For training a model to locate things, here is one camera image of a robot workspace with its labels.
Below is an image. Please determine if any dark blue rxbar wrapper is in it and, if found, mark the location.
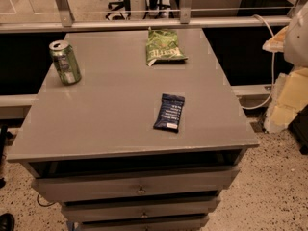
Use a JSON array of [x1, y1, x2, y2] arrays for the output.
[[153, 93, 185, 133]]

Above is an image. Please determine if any grey drawer cabinet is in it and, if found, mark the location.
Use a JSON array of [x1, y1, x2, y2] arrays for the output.
[[6, 28, 260, 231]]

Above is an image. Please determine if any grey drawer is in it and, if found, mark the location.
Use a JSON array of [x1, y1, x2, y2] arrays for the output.
[[80, 214, 209, 231], [33, 167, 240, 202], [62, 195, 220, 222]]

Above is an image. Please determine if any black office chair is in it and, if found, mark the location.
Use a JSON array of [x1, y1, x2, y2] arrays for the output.
[[101, 0, 133, 21]]

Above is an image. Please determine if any top grey drawer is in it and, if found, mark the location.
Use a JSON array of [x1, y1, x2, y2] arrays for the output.
[[33, 167, 240, 202]]

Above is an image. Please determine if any white cable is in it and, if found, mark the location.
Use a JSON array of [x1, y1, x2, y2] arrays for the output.
[[241, 13, 277, 111]]

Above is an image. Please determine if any bottom grey drawer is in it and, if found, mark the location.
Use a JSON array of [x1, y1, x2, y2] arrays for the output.
[[80, 214, 209, 231]]

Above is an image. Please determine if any black shoe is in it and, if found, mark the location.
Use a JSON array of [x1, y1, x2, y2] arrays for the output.
[[0, 213, 14, 231]]

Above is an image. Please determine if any middle grey drawer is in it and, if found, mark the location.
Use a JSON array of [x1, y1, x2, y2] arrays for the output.
[[62, 195, 220, 222]]

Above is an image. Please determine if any grey metal railing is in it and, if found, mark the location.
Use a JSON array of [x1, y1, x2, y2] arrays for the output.
[[0, 0, 307, 33]]

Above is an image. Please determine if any green soda can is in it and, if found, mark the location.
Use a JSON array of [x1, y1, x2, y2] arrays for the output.
[[49, 40, 82, 85]]

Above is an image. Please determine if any black floor cable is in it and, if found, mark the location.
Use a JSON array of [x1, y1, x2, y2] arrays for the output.
[[36, 193, 57, 208]]

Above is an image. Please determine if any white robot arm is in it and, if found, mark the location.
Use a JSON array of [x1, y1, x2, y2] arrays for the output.
[[263, 2, 308, 133]]

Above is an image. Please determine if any green jalapeno chip bag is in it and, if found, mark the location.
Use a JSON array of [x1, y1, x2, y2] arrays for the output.
[[145, 28, 188, 66]]

